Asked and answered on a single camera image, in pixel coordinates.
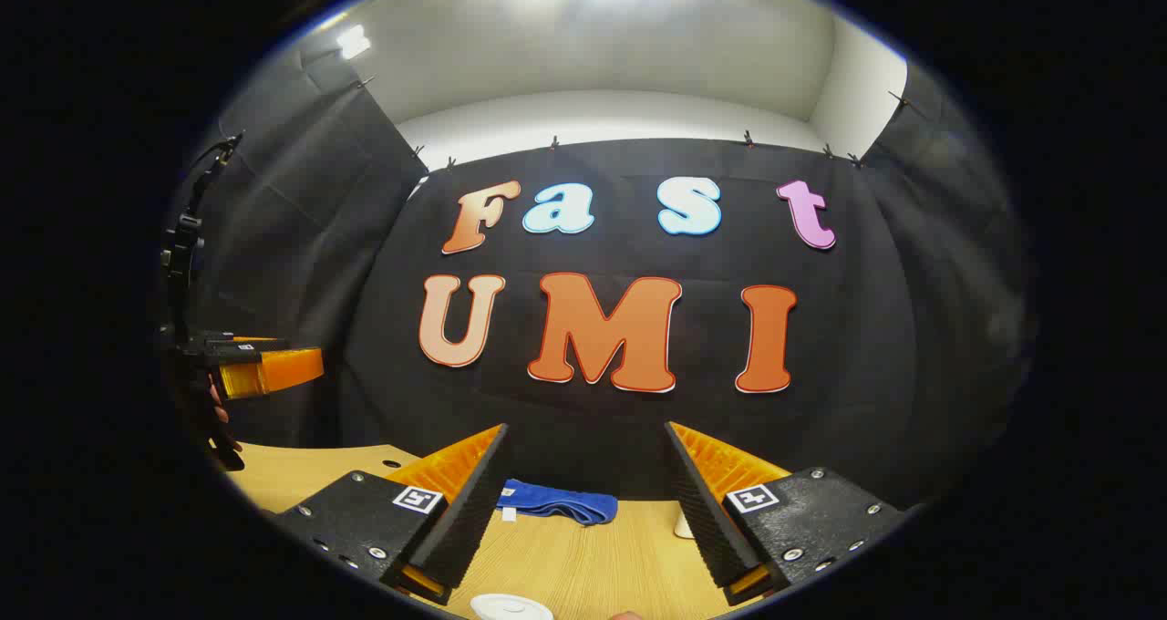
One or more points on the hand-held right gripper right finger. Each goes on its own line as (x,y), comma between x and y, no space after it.
(707,520)

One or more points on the blue folded towel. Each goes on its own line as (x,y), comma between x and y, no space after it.
(556,503)

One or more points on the white toaster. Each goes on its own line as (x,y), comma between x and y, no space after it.
(683,525)

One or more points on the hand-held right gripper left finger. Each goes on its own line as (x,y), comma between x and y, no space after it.
(467,518)

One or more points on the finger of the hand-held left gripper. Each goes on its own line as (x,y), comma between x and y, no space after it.
(219,340)
(228,356)

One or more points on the small bright ceiling light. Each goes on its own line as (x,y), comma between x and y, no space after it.
(354,42)

